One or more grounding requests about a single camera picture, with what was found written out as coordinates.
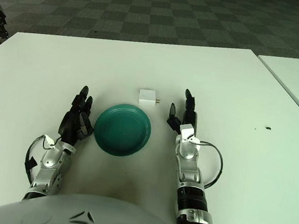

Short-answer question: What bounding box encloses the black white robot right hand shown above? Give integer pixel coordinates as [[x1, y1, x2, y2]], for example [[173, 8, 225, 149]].
[[164, 86, 206, 146]]

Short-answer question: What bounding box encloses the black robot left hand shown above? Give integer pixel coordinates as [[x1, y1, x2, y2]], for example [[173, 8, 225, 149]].
[[56, 82, 100, 150]]

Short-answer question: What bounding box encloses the white cube charger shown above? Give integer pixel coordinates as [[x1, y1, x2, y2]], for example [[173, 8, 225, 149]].
[[137, 88, 162, 109]]

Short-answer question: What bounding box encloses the green round plate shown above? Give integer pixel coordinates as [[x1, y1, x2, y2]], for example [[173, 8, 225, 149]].
[[91, 100, 155, 161]]

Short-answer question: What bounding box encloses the silver robot torso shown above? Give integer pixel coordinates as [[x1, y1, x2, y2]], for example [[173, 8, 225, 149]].
[[0, 183, 204, 224]]

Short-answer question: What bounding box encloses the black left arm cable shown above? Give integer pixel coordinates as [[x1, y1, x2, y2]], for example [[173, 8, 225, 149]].
[[22, 132, 62, 188]]

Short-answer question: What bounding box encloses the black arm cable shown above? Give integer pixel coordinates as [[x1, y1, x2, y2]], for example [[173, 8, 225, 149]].
[[22, 132, 62, 188], [184, 139, 227, 192]]

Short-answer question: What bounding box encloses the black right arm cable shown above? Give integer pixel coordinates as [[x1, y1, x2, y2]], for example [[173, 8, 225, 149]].
[[184, 139, 227, 192]]

